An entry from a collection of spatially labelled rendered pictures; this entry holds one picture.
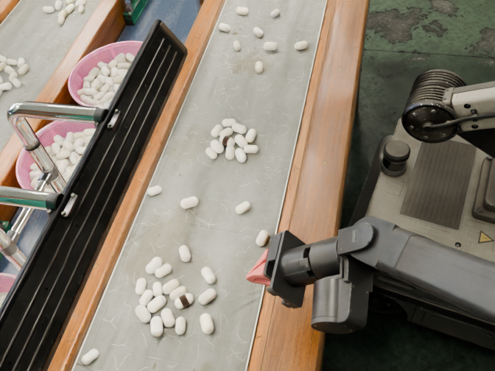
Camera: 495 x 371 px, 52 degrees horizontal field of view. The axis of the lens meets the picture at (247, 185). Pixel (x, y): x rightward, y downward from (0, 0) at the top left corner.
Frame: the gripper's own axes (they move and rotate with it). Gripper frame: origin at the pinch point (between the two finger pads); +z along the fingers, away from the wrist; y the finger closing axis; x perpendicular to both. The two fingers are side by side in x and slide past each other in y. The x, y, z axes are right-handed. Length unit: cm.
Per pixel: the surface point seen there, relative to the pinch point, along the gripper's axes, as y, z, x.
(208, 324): 5.7, 12.0, 2.5
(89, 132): -36, 46, -24
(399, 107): -132, 36, 83
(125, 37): -81, 59, -26
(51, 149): -30, 52, -28
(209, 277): -3.1, 13.9, 1.1
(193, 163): -30.6, 24.6, -5.2
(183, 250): -7.8, 19.1, -3.3
